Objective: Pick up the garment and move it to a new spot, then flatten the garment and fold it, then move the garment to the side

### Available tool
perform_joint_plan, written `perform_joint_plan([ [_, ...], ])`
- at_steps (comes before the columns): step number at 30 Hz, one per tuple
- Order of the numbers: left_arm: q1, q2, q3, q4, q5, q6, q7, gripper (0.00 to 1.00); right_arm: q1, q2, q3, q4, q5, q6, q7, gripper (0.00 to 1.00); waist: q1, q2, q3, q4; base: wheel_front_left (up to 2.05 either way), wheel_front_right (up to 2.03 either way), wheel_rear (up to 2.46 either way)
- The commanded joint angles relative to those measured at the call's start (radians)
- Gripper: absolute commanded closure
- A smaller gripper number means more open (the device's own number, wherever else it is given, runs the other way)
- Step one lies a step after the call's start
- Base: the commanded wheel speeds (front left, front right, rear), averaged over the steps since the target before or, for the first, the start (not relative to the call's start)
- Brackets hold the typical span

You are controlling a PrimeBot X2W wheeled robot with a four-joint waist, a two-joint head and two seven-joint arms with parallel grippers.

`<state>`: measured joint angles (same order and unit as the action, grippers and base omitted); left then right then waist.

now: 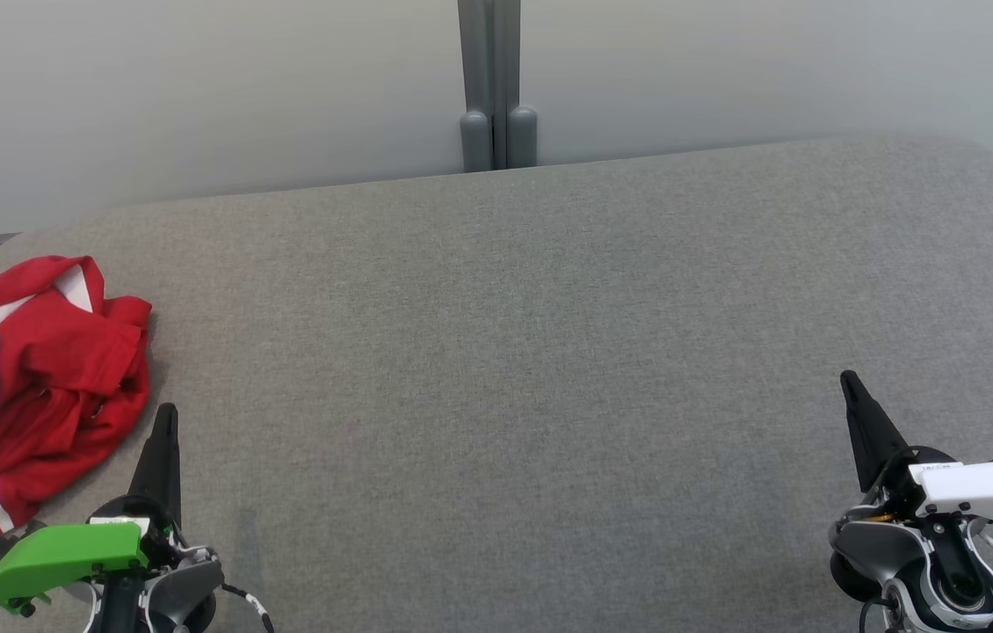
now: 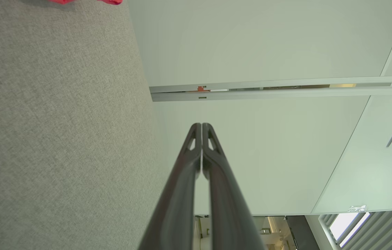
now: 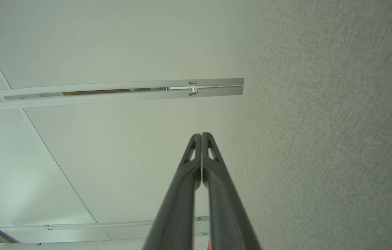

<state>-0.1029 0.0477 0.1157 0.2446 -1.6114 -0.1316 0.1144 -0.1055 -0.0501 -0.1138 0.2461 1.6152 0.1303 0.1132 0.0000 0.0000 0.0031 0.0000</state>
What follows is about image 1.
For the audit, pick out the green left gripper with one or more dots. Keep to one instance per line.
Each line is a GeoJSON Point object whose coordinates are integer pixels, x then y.
{"type": "Point", "coordinates": [66, 554]}

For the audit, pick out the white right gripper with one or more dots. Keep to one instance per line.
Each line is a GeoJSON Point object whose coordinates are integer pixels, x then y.
{"type": "Point", "coordinates": [980, 492]}

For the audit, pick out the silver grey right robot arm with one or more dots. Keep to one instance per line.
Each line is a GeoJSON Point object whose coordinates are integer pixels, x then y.
{"type": "Point", "coordinates": [874, 541]}

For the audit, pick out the grey partition post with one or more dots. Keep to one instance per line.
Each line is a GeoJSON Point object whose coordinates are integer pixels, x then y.
{"type": "Point", "coordinates": [475, 132]}
{"type": "Point", "coordinates": [521, 132]}

